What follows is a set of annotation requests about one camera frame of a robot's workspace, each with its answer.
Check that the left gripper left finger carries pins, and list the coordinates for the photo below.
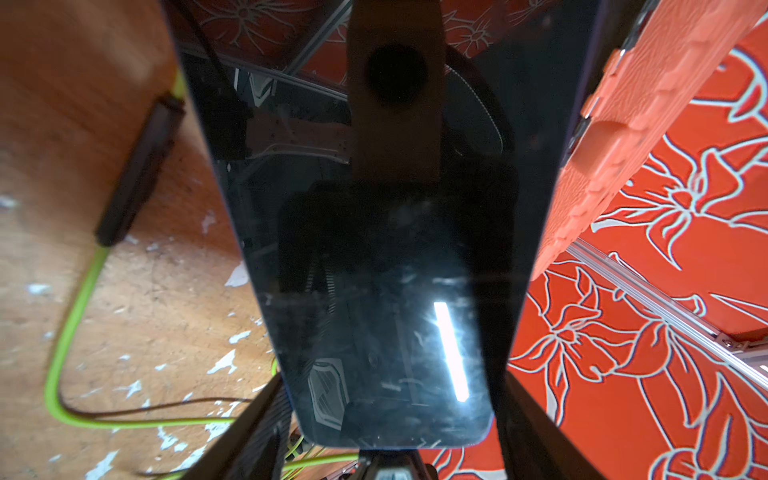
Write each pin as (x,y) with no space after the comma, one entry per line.
(255,445)

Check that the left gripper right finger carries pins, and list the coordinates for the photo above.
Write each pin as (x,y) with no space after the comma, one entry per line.
(532,446)

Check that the black phone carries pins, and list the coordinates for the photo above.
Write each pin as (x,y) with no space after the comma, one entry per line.
(390,242)

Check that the yellow earphones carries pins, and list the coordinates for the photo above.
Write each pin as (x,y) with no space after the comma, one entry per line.
(139,299)

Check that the orange tool case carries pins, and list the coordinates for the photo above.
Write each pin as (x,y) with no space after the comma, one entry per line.
(669,50)

